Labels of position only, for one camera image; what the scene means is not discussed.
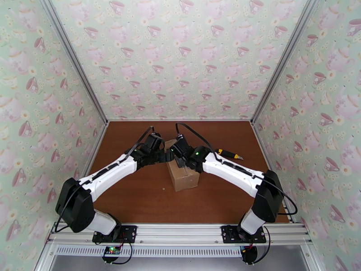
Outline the brown cardboard box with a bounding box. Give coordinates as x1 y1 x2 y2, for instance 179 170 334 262
164 139 201 192

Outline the yellow black utility knife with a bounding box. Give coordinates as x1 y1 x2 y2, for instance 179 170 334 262
215 149 244 161

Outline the small green circuit board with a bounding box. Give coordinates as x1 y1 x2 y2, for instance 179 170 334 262
102 245 122 258

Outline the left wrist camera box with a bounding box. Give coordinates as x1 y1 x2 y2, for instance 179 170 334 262
144 133 165 152

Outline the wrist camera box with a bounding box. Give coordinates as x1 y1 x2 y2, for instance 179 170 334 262
144 133 165 152
174 134 189 150

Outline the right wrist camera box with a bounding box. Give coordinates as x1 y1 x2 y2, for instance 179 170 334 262
174 134 189 150

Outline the wide aluminium base rail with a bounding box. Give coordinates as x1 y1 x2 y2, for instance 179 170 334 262
46 222 312 246

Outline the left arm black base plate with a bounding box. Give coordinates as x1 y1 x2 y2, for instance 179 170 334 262
92 225 138 244

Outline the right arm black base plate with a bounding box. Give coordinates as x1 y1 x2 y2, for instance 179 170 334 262
221 225 267 244

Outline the white slotted cable tray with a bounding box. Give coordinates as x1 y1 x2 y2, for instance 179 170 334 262
55 244 244 257

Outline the thin black wire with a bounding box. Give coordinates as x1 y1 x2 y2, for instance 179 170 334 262
94 239 137 265
255 226 272 264

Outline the black round bracket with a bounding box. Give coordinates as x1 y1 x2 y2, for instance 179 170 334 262
241 246 258 265

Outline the aluminium frame post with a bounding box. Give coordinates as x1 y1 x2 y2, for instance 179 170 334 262
38 0 109 124
251 0 322 124

